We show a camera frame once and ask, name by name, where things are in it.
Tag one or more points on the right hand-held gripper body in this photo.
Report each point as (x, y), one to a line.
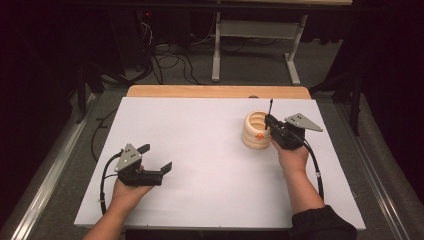
(290, 133)

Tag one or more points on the person's left hand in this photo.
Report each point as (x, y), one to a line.
(128, 195)

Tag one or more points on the dark metal stand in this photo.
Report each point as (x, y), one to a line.
(356, 100)
(81, 90)

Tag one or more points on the cream ringed brush holder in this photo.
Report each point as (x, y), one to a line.
(254, 140)

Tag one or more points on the black makeup brush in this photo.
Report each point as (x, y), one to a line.
(270, 108)

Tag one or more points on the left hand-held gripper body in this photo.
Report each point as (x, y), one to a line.
(130, 160)

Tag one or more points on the wooden table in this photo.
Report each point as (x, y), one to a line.
(216, 91)

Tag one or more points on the person's right hand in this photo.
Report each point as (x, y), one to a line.
(293, 158)

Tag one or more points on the aluminium floor rail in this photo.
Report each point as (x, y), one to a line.
(43, 186)
(376, 186)

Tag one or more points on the white metal desk frame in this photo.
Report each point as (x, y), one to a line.
(253, 30)

